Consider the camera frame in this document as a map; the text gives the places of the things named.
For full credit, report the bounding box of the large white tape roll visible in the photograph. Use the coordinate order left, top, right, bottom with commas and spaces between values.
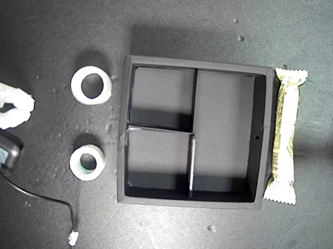
68, 63, 115, 108

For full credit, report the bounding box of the snack bar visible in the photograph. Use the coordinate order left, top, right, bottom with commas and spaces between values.
259, 66, 313, 206

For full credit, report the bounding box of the white tape roll green core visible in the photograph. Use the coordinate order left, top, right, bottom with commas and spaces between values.
67, 142, 108, 183

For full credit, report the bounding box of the black tray with wells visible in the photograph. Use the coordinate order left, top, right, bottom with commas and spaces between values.
108, 49, 279, 220

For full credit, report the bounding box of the black camera cable white connector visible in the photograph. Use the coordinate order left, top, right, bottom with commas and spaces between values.
0, 166, 86, 249

